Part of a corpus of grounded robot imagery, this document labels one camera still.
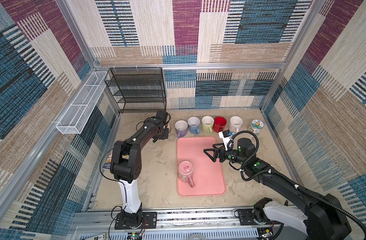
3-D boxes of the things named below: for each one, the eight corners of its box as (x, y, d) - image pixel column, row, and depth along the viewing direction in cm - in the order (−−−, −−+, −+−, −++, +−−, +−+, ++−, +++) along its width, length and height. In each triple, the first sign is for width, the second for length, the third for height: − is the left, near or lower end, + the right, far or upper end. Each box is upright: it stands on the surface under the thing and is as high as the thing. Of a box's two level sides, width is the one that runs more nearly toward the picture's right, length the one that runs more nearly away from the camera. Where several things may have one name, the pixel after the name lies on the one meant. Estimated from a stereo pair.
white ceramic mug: (229, 135, 107) (232, 126, 99) (226, 125, 113) (229, 116, 105) (240, 135, 107) (244, 126, 99) (237, 125, 113) (241, 116, 105)
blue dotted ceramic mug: (188, 137, 106) (188, 129, 98) (187, 125, 113) (187, 116, 105) (199, 137, 106) (200, 128, 98) (198, 125, 113) (199, 116, 105)
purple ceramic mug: (177, 140, 105) (177, 133, 98) (175, 128, 111) (174, 121, 105) (189, 138, 106) (189, 130, 99) (185, 126, 112) (185, 119, 106)
